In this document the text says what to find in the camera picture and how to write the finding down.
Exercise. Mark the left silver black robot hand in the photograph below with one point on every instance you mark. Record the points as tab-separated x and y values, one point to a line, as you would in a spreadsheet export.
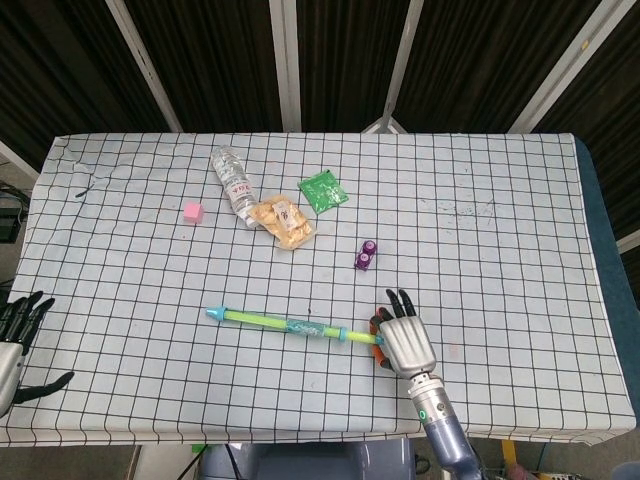
10	360

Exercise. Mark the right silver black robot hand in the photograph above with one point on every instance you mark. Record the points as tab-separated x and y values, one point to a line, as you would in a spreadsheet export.
407	345

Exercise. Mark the green blue toy water pump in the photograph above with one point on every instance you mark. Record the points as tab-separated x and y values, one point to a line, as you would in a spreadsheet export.
260	321

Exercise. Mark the right blue grey robot arm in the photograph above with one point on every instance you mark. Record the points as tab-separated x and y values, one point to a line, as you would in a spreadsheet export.
442	425

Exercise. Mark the purple toy building block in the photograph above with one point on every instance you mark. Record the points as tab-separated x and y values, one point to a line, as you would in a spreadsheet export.
365	256

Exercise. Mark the black equipment box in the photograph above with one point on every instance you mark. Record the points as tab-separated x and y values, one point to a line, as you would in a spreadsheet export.
9	215

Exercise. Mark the white black checkered tablecloth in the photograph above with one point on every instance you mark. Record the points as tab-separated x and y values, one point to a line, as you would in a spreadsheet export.
150	280

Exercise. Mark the clear bag of snacks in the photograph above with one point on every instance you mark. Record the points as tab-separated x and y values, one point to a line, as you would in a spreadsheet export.
287	228

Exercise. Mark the green foil packet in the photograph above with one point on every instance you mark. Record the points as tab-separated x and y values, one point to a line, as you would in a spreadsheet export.
322	192

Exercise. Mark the blue table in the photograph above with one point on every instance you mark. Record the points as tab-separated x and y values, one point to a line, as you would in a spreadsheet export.
600	225

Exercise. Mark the pink cube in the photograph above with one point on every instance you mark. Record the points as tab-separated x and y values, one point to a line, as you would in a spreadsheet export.
193	213

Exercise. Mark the clear plastic water bottle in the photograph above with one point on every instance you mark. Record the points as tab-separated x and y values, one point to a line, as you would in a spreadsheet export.
232	180

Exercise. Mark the white partition post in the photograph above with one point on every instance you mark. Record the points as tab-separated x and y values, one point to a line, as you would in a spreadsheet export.
565	65
286	65
400	65
145	65

